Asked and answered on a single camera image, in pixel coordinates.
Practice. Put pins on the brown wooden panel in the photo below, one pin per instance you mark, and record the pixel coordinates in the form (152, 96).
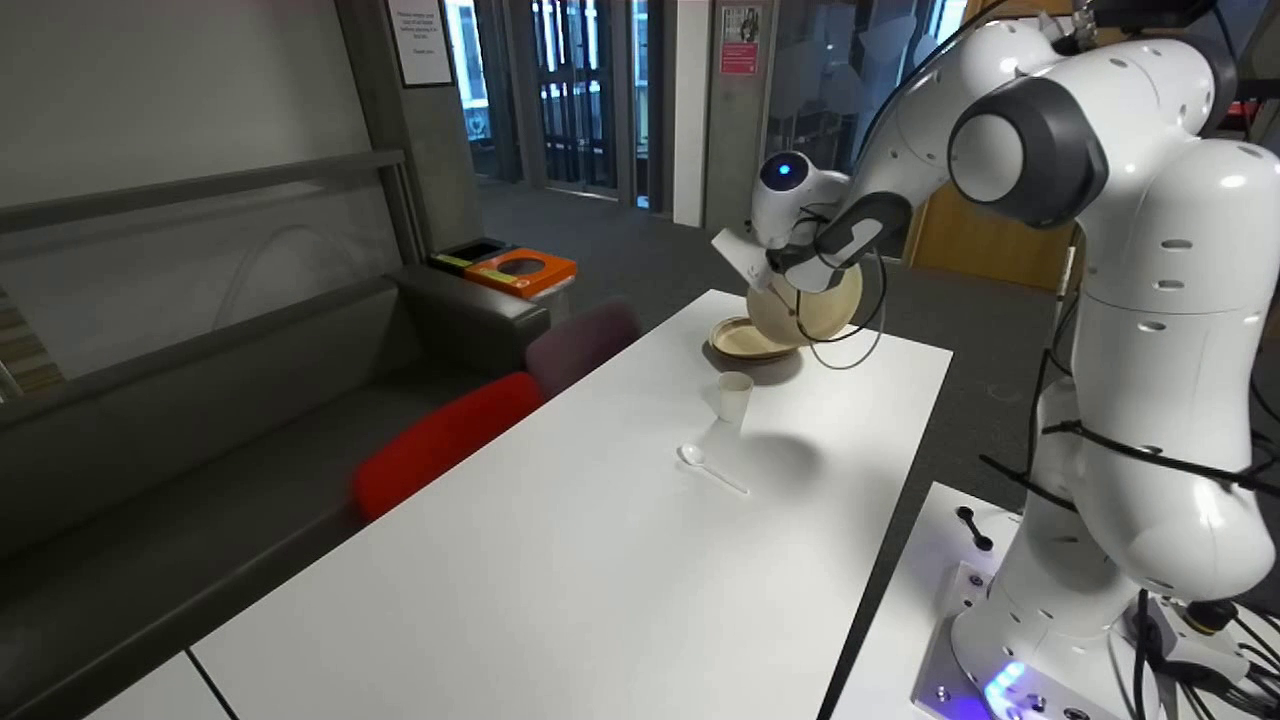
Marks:
(984, 254)

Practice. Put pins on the white plastic spoon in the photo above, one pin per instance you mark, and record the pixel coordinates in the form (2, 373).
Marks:
(705, 471)

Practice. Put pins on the red door sign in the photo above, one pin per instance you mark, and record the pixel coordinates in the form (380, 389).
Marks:
(740, 54)

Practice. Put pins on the metal and glass railing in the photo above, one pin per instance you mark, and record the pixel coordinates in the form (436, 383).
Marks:
(202, 185)

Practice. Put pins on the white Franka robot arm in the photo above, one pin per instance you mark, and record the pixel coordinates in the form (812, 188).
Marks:
(1173, 334)

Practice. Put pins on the orange box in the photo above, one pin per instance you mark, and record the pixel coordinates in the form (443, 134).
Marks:
(525, 268)

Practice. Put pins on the pale brown palm-leaf plate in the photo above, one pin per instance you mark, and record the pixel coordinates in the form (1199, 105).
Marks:
(804, 312)

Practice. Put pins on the red chair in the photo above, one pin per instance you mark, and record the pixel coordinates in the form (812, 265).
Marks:
(443, 445)

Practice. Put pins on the black box with green label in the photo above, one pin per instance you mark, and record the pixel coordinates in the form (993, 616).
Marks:
(467, 254)

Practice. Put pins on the grey metal robot base plate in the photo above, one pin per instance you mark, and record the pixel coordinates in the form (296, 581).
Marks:
(955, 665)

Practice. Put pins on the white framed wall notice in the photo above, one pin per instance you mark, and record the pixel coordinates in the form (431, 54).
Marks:
(422, 40)

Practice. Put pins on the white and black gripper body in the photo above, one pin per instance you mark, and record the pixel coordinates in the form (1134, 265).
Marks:
(745, 248)

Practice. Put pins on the streaky brown palm-leaf plate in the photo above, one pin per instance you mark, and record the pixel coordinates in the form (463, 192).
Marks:
(735, 344)

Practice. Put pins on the dark grey sofa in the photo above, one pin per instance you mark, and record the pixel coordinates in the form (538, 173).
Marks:
(160, 535)

